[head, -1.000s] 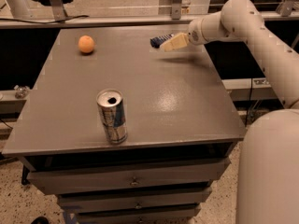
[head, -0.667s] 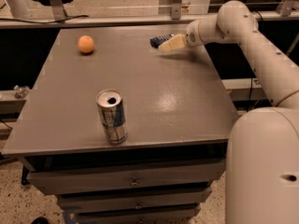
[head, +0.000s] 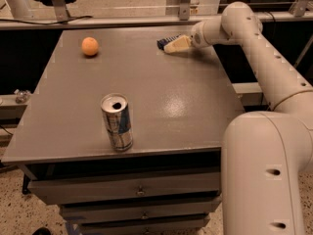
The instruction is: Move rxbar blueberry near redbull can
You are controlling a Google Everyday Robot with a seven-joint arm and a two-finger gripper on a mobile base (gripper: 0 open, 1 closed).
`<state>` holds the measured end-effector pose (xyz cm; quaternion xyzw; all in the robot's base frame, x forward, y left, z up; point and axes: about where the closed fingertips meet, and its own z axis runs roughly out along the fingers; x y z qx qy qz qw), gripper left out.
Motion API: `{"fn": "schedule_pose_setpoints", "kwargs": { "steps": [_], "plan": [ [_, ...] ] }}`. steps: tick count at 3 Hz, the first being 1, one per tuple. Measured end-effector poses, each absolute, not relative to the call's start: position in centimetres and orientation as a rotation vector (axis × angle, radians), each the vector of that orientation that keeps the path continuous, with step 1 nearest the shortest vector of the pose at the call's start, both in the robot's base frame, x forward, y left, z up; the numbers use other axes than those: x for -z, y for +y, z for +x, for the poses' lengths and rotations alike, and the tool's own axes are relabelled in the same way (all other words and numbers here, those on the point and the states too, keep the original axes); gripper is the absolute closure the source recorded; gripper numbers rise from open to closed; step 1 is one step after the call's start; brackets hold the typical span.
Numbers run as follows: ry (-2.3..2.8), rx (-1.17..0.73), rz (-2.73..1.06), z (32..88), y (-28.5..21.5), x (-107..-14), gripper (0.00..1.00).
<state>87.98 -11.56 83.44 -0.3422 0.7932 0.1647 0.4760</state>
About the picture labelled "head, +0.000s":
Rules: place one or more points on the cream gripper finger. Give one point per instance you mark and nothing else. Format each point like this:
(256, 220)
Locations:
(184, 37)
(176, 46)

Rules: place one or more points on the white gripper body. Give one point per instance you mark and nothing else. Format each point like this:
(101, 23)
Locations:
(200, 37)

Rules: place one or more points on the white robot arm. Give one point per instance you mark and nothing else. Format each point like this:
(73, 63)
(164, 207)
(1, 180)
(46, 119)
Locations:
(262, 152)

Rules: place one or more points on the silver blue redbull can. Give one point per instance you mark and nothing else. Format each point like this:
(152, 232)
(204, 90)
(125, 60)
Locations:
(117, 121)

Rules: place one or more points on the orange fruit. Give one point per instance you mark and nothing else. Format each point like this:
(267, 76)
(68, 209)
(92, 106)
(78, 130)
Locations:
(90, 46)

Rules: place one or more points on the grey drawer cabinet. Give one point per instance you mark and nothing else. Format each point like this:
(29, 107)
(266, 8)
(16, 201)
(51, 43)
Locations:
(179, 106)

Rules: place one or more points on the top grey drawer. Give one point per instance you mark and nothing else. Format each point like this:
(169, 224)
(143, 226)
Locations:
(104, 188)

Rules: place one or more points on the grey drawer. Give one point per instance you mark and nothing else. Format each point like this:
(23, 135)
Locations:
(141, 209)
(144, 227)
(104, 188)

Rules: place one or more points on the middle grey drawer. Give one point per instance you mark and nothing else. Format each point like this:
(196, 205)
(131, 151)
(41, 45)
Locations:
(141, 209)

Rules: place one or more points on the small shiny object left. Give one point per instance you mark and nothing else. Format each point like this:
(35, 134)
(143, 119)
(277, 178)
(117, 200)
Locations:
(22, 96)

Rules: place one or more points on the white pipe top left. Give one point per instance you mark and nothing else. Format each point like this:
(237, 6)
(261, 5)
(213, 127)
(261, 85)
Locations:
(20, 9)

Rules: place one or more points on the bottom grey drawer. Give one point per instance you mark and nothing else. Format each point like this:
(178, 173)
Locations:
(144, 227)

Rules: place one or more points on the grey metal rail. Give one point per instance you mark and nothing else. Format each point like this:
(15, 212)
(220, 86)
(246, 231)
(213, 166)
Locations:
(90, 22)

